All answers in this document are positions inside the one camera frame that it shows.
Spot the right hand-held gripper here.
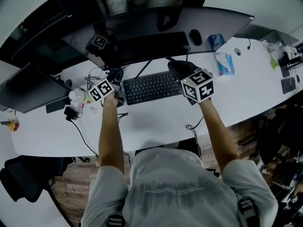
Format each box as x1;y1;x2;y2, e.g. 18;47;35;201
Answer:
167;60;215;106

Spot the grey harness strap buckle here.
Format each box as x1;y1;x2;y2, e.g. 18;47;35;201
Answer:
238;197;258;222
106;213;126;227

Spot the short black cable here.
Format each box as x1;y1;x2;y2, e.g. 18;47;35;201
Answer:
117;112;130;123

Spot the small black keyboard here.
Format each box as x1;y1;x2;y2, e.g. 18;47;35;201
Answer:
281;77;296;95

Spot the person's left forearm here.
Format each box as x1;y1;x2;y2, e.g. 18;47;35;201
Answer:
98;95;125;175

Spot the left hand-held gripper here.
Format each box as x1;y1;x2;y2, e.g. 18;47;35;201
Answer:
89;79;126;107

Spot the blue white tissue pack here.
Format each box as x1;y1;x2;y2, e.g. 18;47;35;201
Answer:
214;54;235;77

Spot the black adapter cable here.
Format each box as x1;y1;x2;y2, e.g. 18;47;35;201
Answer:
70;119;99;157

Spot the black cable with plug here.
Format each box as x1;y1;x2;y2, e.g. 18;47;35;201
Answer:
233;33;252;51

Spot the grey laptop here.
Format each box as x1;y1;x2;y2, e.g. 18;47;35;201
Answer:
259;29;299;47

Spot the black office chair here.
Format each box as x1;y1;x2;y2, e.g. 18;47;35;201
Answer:
257;105;303;166
0;155;74;203

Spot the hanging black cable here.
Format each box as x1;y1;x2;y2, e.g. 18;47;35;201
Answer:
186;116;205;158

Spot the large black monitor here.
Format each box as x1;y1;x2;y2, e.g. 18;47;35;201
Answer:
0;8;95;70

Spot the black power adapter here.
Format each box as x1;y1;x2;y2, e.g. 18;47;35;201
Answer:
63;106;80;122

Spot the tangled black cable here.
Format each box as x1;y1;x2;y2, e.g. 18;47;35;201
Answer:
84;67;107;90

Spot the clear water bottle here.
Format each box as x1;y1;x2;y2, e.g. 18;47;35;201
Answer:
271;40;285;50

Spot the person's grey T-shirt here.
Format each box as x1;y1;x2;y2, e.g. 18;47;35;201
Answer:
80;147;279;227

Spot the person's right forearm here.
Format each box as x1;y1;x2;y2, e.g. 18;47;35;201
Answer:
197;97;239;175

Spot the small yellow red item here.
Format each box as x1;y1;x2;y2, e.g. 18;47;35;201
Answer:
0;116;20;132

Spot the curved black monitor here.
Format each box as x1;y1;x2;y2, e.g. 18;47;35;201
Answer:
61;6;255;79

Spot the small dark grey monitor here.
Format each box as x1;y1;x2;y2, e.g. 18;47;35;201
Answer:
0;62;71;114

